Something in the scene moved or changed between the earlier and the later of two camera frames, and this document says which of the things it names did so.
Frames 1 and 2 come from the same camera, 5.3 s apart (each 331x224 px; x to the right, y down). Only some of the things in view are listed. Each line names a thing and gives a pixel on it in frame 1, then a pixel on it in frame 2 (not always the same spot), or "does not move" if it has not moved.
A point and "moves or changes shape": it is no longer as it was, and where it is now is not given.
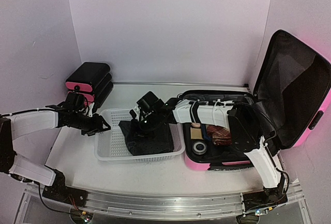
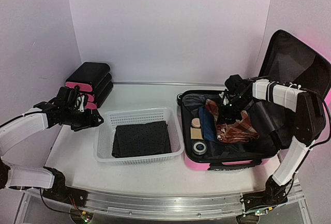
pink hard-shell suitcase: [292, 93] does not move
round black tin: [199, 148] does not move
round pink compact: [196, 124] does not move
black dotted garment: [141, 143] moves or changes shape
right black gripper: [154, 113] -> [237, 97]
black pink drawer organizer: [93, 79] does not move
